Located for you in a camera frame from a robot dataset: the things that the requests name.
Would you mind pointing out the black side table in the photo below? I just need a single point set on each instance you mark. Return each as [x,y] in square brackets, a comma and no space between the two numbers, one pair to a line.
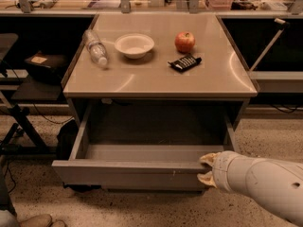
[29,91]

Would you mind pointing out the clear plastic water bottle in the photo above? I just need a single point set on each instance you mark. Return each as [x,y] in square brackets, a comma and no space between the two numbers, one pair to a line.
[96,48]

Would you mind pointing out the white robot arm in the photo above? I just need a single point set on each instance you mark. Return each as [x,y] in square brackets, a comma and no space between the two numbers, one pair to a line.
[275,185]

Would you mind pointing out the red apple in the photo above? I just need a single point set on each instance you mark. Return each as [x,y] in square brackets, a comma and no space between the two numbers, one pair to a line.
[184,41]

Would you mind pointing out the white bowl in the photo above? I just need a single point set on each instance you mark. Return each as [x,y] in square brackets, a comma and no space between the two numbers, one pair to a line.
[134,45]

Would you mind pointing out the black backpack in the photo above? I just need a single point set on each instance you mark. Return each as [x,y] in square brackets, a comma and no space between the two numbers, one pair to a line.
[66,139]

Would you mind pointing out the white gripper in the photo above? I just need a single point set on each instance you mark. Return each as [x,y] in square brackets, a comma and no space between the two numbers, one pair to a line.
[222,171]

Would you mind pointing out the grey top drawer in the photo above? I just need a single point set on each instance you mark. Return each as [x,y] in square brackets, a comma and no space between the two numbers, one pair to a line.
[146,146]

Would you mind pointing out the grey drawer cabinet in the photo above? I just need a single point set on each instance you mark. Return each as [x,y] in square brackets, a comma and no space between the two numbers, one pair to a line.
[219,79]

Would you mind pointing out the black box with label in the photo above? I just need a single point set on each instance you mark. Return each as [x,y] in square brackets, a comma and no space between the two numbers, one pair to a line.
[47,68]

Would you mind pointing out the white leaning pole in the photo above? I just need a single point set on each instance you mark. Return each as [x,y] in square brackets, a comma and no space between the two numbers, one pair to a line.
[282,25]

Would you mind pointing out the tan shoe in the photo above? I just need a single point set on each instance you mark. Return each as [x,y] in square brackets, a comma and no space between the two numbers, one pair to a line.
[43,220]

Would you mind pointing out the black snack bar wrapper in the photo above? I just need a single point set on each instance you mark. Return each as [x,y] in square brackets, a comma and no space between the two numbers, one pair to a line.
[185,63]

